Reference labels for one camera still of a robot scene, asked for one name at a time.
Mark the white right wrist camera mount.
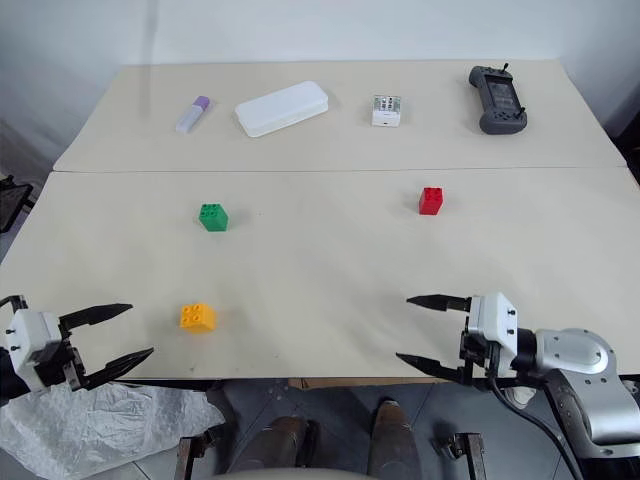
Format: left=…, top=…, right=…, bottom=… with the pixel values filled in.
left=464, top=291, right=520, bottom=374

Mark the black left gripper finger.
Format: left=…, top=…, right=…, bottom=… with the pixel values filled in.
left=58, top=302, right=134, bottom=333
left=83, top=347, right=155, bottom=392

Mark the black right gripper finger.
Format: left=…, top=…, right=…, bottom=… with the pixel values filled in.
left=406, top=293, right=474, bottom=315
left=395, top=351, right=464, bottom=385

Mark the small white box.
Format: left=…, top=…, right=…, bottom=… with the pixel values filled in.
left=370, top=93, right=404, bottom=128

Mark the white plastic case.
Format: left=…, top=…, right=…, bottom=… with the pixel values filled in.
left=233, top=80, right=331, bottom=139

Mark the black metal frame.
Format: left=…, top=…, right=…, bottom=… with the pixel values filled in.
left=0, top=174, right=35, bottom=235

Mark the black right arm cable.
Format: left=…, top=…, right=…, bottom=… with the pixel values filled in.
left=485, top=349, right=582, bottom=480

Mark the green toy brick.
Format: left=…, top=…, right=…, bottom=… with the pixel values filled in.
left=197, top=202, right=230, bottom=233

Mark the rusty metal bracket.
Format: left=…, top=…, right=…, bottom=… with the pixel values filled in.
left=431, top=431, right=487, bottom=480
left=175, top=425, right=225, bottom=480

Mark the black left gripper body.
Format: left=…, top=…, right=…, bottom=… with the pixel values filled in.
left=33, top=323, right=92, bottom=393

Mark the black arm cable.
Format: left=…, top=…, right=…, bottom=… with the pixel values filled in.
left=0, top=294, right=29, bottom=316
left=485, top=349, right=582, bottom=480

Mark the white marker with purple cap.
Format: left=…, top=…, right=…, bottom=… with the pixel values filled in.
left=174, top=95, right=217, bottom=135

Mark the red toy brick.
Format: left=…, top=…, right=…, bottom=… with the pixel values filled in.
left=417, top=186, right=444, bottom=217

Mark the yellow toy brick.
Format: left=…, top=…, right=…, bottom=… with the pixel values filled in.
left=178, top=302, right=218, bottom=334

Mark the grey handheld remote controller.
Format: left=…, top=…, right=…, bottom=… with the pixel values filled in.
left=467, top=61, right=530, bottom=136

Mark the white crumpled plastic sheet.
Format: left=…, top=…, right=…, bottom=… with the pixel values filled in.
left=0, top=382, right=226, bottom=480

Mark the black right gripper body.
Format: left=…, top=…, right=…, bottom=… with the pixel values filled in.
left=457, top=327, right=502, bottom=387

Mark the dark brown rounded shape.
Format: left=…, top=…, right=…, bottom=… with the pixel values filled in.
left=238, top=415, right=319, bottom=476
left=367, top=397, right=422, bottom=477

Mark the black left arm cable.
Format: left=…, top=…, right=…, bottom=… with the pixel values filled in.
left=0, top=294, right=29, bottom=316

